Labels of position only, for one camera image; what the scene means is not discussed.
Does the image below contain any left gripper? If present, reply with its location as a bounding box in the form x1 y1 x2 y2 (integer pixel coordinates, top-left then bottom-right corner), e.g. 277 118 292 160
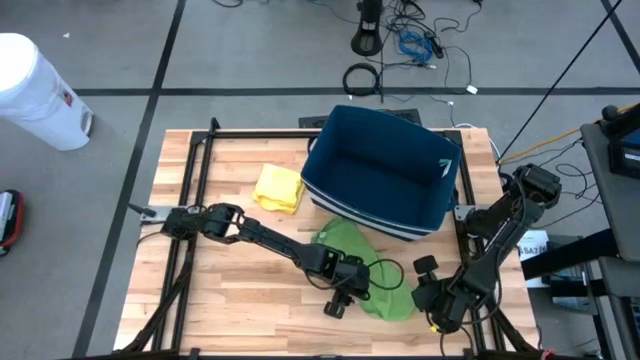
323 257 372 320

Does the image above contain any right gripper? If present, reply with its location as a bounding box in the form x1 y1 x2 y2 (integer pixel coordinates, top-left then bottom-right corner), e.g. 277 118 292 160
412 254 469 335

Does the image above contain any green towel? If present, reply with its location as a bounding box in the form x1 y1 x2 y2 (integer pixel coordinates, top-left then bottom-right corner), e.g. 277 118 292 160
310 216 419 322

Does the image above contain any navy white striped fabric basket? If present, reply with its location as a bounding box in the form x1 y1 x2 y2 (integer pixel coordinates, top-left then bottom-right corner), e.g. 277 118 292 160
299 103 462 243

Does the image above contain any yellow towel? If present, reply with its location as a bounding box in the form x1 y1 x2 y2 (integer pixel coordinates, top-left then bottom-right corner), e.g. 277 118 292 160
251 162 306 216

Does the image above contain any white printed paper sheet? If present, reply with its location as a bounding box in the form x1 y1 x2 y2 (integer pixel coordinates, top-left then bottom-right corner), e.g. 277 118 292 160
514 228 551 290

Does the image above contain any black cart bar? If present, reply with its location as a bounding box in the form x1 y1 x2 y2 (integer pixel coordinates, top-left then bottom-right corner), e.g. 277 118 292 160
519 227 622 281

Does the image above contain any grey equipment rack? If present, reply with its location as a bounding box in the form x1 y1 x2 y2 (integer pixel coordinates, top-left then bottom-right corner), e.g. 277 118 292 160
549 254 640 360

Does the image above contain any grey cart top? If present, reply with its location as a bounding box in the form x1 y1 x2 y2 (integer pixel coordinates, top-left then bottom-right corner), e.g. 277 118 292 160
579 122 640 264

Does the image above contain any black stand base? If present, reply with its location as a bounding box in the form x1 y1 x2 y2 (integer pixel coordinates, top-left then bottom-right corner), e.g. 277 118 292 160
349 0 385 57

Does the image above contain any black box with screen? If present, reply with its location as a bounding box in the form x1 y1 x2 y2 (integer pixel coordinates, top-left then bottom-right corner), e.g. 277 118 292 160
599 103 640 180

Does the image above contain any black slanted pole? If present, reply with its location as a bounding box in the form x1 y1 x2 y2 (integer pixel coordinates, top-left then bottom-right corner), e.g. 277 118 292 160
497 0 624 164

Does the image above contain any red and black case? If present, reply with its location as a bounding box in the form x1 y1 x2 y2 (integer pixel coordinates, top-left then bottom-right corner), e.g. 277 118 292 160
0 188 25 259

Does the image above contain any white trash bin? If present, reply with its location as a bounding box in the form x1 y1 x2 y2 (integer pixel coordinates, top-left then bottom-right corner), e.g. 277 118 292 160
0 32 95 152

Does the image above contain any black metal table frame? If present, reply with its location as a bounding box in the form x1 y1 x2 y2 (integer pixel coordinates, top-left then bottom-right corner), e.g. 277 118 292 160
119 117 541 357

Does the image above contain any yellow cable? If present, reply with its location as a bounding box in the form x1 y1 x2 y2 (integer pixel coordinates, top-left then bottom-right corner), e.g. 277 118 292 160
497 103 637 166

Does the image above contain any black cable coil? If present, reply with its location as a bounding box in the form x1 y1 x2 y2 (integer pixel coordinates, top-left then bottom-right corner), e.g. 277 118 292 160
341 62 384 99

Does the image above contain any blue cable coil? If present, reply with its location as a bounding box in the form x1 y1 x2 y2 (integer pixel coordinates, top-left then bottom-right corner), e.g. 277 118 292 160
397 30 434 64

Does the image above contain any black floor cable tangle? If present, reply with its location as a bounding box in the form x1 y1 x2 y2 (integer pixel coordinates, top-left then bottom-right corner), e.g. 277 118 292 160
384 0 482 96

